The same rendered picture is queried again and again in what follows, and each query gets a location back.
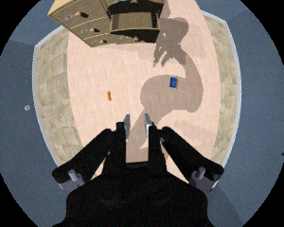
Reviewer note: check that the tan wooden drawer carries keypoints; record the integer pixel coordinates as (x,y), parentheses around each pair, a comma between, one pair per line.
(84,10)
(135,28)
(100,39)
(95,26)
(116,6)

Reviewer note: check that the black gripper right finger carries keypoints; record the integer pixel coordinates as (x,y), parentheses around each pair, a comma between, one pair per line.
(199,171)

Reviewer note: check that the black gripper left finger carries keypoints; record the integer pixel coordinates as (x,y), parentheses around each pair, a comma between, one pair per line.
(87,161)

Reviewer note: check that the dark brown wooden chest of drawers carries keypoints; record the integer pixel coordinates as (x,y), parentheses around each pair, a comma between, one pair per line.
(61,3)

